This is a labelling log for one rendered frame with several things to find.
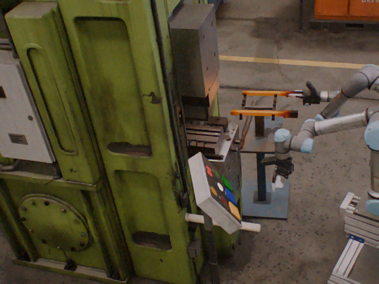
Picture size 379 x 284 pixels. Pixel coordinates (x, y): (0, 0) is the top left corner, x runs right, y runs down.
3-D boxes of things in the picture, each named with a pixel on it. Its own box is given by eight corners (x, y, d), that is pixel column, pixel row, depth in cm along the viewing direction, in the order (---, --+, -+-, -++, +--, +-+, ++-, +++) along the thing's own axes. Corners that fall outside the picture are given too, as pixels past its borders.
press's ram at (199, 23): (224, 62, 293) (218, -3, 268) (206, 98, 264) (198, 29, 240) (158, 58, 306) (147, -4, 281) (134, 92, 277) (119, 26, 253)
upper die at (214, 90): (219, 88, 288) (217, 74, 283) (210, 107, 274) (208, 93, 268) (153, 83, 301) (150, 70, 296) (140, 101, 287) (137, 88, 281)
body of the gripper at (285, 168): (287, 180, 258) (287, 163, 250) (272, 175, 262) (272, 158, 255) (294, 172, 262) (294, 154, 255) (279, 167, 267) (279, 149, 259)
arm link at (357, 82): (361, 90, 291) (321, 130, 332) (371, 82, 296) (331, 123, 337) (347, 76, 293) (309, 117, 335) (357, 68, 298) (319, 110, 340)
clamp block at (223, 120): (228, 125, 319) (228, 116, 315) (225, 133, 313) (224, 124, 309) (210, 123, 323) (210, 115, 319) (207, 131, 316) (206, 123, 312)
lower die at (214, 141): (224, 136, 310) (223, 125, 305) (215, 156, 295) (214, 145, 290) (161, 130, 323) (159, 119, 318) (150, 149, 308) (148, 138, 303)
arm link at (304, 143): (317, 132, 245) (295, 128, 250) (311, 145, 238) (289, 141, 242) (316, 144, 250) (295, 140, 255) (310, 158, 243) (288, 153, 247)
